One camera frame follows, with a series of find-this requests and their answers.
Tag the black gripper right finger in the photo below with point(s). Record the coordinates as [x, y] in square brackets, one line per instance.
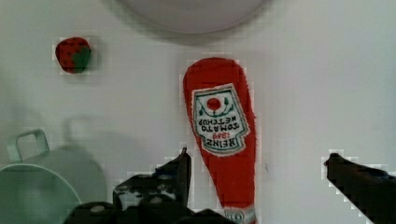
[371, 190]

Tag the grey round plate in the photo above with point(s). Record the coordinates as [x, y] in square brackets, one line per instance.
[194, 16]

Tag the small dark strawberry toy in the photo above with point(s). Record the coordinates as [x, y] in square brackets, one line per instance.
[73, 54]

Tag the red plush ketchup bottle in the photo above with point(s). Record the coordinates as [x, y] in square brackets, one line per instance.
[223, 123]

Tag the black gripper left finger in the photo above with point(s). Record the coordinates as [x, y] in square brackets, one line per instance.
[173, 179]

